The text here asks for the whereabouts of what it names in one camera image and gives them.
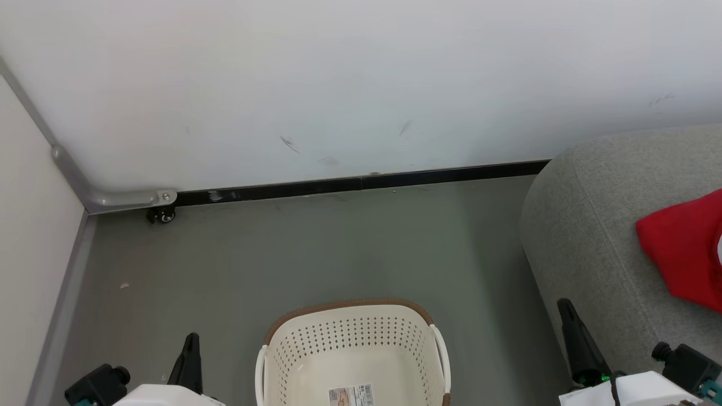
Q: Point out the grey fabric sofa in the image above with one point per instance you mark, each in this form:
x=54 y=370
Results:
x=586 y=237

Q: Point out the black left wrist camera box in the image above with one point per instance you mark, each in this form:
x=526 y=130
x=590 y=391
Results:
x=93 y=386

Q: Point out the small black caster wheel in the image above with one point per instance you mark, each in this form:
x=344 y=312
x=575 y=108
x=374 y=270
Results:
x=162 y=215

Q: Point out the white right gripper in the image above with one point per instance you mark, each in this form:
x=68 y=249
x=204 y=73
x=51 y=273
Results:
x=648 y=392

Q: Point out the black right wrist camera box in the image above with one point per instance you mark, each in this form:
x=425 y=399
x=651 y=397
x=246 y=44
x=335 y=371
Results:
x=691 y=366

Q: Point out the red garment with striped cuff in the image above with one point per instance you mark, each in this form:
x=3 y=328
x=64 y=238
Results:
x=682 y=259

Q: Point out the black baseboard strip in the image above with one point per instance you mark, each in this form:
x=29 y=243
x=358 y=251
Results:
x=395 y=179

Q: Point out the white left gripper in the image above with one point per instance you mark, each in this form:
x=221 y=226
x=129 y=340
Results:
x=163 y=397

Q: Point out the barcode sticker label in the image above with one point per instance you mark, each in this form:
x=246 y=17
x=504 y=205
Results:
x=350 y=396

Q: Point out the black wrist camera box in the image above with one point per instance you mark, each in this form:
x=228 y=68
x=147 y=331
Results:
x=691 y=366
x=93 y=386

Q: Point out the cream perforated laundry basket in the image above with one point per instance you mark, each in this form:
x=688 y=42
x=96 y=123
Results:
x=350 y=349

